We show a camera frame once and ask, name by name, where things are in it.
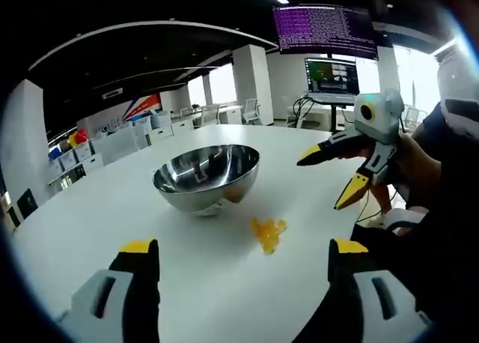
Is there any row of white storage boxes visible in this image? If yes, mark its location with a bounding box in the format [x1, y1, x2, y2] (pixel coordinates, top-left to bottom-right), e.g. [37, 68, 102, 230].
[46, 110, 195, 186]

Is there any stainless steel bowl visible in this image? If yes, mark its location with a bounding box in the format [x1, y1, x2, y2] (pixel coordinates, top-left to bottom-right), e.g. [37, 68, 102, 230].
[152, 144, 261, 218]

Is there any large screen with purple text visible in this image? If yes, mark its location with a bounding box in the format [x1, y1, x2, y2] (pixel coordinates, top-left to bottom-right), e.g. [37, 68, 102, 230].
[272, 4, 380, 61]

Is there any person in dark clothing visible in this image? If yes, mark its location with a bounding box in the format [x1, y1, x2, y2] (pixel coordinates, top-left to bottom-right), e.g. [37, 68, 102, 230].
[350, 133, 479, 333]

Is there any red and yellow toy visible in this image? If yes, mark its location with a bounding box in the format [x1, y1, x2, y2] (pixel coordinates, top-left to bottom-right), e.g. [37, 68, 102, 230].
[70, 129, 90, 148]

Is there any white device with black stripe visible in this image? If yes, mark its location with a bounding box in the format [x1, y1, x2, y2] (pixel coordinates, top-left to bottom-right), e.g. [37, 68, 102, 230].
[435, 37, 479, 139]

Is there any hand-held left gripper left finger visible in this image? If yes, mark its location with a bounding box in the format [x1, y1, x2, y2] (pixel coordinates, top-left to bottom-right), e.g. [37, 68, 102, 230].
[58, 238, 162, 343]

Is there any white office desk row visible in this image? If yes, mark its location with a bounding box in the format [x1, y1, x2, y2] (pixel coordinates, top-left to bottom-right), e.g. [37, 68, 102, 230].
[171, 103, 244, 129]

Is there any small computer monitor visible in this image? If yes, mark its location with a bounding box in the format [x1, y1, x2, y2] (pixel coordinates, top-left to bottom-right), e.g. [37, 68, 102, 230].
[304, 56, 361, 97]

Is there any pile of yellow QQ candy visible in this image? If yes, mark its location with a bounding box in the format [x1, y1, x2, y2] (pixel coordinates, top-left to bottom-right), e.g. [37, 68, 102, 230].
[249, 216, 289, 255]

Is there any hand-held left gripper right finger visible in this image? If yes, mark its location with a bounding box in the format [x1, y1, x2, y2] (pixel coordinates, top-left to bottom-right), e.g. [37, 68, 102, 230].
[327, 237, 432, 343]

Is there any white mesh office chair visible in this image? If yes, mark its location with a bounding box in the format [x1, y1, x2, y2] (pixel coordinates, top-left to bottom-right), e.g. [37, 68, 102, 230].
[404, 106, 428, 131]

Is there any person's right hand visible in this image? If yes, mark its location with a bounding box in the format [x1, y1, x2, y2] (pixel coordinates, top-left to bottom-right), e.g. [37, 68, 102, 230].
[386, 134, 443, 208]

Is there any red and blue wall banner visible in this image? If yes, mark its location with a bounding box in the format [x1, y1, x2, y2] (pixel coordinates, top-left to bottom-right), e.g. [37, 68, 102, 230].
[122, 94, 162, 123]

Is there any white table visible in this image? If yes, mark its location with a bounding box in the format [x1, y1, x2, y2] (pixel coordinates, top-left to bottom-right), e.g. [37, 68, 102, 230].
[7, 123, 412, 343]

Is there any thin gripper cable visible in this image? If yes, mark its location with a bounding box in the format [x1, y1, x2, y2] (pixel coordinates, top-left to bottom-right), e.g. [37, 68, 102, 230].
[355, 185, 398, 225]

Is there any black monitor stand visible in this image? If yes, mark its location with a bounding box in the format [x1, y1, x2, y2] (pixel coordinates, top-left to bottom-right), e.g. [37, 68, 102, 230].
[307, 94, 356, 133]

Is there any bundle of black cables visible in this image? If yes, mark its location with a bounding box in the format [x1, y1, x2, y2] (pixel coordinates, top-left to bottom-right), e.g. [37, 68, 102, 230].
[292, 97, 320, 129]

